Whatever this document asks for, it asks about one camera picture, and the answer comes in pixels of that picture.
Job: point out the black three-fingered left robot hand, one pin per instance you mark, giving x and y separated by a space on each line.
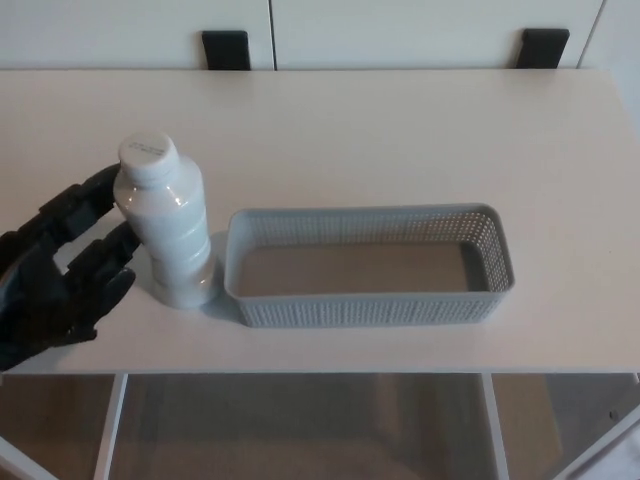
35 300

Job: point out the grey perforated plastic basket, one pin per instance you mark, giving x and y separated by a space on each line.
360 310

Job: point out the white cabinet front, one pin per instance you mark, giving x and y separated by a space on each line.
375 30

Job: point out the white plastic bottle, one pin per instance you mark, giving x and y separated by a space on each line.
170 225

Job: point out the white metal desk leg frame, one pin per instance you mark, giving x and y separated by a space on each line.
497 435
107 440

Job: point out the black desk clamp bracket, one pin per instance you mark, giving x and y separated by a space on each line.
225 50
544 48

